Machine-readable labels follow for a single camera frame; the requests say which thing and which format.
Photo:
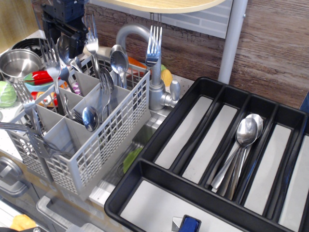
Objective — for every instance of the steel fork by faucet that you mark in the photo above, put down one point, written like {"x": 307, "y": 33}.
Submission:
{"x": 154, "y": 46}

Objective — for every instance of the steel fork lying front left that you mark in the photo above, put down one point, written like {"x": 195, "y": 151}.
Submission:
{"x": 42, "y": 147}

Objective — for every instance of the top steel spoon in tray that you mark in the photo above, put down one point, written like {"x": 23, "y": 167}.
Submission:
{"x": 246, "y": 134}

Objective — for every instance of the steel pot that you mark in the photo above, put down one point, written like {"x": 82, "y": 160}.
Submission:
{"x": 16, "y": 64}

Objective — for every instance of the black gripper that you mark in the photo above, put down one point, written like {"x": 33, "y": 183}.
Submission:
{"x": 65, "y": 16}

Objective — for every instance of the green toy in sink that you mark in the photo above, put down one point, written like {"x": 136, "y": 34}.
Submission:
{"x": 130, "y": 158}

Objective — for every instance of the black cutlery tray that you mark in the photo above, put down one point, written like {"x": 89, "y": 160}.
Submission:
{"x": 172, "y": 176}

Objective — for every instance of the steel fork centre compartment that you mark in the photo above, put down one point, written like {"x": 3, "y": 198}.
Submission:
{"x": 106, "y": 92}

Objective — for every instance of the grey metal pole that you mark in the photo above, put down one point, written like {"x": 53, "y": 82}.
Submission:
{"x": 237, "y": 16}

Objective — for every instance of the blue object bottom edge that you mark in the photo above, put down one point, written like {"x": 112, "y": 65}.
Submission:
{"x": 185, "y": 224}

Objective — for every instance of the big steel spoon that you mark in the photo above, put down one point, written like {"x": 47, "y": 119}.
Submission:
{"x": 63, "y": 50}

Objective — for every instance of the steel fork left tall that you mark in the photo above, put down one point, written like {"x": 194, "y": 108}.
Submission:
{"x": 52, "y": 63}

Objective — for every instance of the small dark spoon in basket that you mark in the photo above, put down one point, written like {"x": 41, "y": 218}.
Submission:
{"x": 64, "y": 75}

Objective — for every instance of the red toy pepper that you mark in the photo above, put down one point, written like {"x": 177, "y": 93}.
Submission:
{"x": 38, "y": 78}

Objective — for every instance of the grey plastic cutlery basket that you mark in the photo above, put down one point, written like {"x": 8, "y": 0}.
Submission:
{"x": 88, "y": 155}

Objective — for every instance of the yellow toy corn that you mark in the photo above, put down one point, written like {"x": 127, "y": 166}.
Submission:
{"x": 166, "y": 76}

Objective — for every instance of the steel spoon rear right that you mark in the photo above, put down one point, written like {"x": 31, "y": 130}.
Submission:
{"x": 119, "y": 63}

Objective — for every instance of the steel fork far left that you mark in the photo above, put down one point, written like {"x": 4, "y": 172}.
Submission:
{"x": 29, "y": 105}

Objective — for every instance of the grey toy faucet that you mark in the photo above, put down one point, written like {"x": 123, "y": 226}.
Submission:
{"x": 159, "y": 97}

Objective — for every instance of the steel spoon front centre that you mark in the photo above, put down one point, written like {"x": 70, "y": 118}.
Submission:
{"x": 90, "y": 118}

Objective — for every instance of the black stove burner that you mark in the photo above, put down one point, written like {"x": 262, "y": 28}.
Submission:
{"x": 32, "y": 44}

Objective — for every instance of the orange toy carrot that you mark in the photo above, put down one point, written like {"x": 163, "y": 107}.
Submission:
{"x": 135, "y": 62}

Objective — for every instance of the tall steel fork rear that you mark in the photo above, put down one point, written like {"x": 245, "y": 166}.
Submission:
{"x": 92, "y": 41}

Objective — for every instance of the yellow toy bottom left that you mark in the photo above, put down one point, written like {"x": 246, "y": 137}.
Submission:
{"x": 22, "y": 222}

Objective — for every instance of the green toy cabbage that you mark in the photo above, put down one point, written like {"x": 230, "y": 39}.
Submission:
{"x": 7, "y": 94}

